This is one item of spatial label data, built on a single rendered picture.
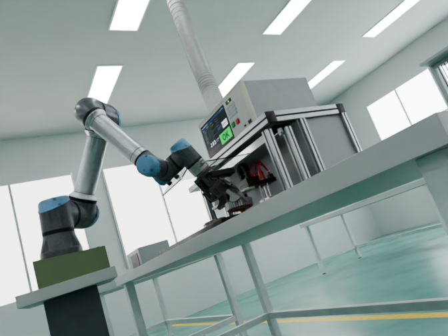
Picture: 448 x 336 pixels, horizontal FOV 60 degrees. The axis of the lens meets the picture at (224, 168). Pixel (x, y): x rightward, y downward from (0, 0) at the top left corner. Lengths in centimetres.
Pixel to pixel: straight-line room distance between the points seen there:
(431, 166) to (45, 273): 126
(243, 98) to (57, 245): 92
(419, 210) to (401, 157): 805
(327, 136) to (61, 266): 114
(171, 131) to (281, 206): 630
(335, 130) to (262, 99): 34
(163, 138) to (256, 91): 543
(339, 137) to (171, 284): 503
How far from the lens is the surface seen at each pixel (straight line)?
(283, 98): 175
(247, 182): 155
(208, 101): 323
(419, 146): 68
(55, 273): 153
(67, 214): 159
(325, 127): 167
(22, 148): 652
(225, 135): 178
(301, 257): 773
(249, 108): 161
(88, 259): 153
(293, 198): 88
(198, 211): 679
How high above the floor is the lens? 65
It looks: 13 degrees up
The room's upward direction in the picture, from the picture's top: 19 degrees counter-clockwise
